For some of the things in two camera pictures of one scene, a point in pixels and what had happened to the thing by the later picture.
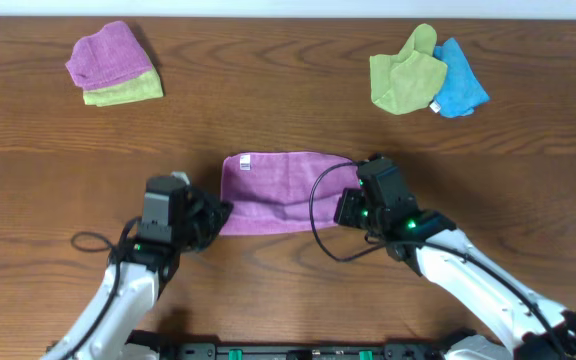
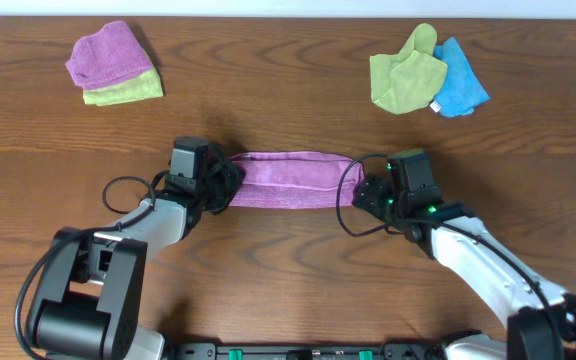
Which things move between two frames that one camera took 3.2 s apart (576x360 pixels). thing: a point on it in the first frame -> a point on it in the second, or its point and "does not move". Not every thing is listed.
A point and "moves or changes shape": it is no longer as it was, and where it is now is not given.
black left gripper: x=208 y=215 -> x=219 y=180
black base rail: x=151 y=345 does not move
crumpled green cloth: x=408 y=82 does not move
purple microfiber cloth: x=273 y=192 moves or changes shape
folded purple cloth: x=108 y=55 does not move
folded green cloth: x=145 y=87 does not move
